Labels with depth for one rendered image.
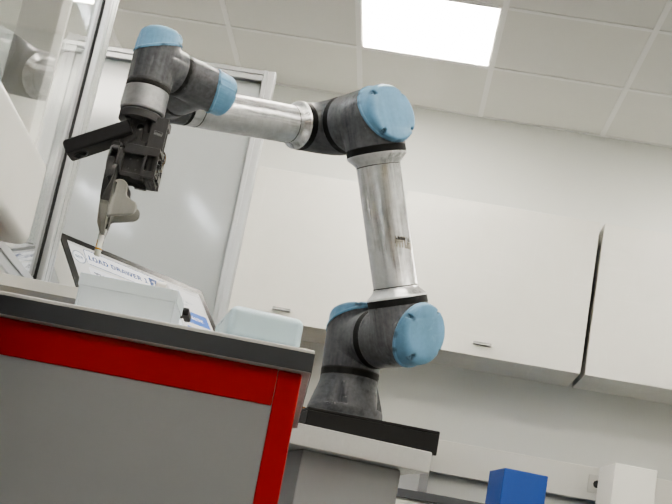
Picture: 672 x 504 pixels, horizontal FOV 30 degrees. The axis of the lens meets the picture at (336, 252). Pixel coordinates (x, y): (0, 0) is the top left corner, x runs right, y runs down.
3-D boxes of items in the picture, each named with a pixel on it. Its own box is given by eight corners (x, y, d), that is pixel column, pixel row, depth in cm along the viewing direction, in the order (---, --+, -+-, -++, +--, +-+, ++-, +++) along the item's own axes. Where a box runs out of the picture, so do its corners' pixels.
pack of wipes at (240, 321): (209, 352, 169) (216, 320, 170) (277, 367, 171) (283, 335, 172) (225, 336, 155) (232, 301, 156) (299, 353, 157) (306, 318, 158)
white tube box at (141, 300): (176, 341, 166) (184, 304, 167) (170, 329, 157) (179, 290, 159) (81, 324, 166) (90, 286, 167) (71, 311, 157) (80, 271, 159)
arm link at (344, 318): (352, 380, 257) (361, 316, 260) (397, 377, 247) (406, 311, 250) (307, 367, 249) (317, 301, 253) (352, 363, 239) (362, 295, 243)
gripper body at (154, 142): (152, 182, 201) (168, 113, 204) (99, 172, 201) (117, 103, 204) (157, 196, 208) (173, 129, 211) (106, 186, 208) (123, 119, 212)
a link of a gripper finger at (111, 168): (107, 197, 199) (121, 147, 202) (98, 195, 199) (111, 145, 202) (111, 207, 203) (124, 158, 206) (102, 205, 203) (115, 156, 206)
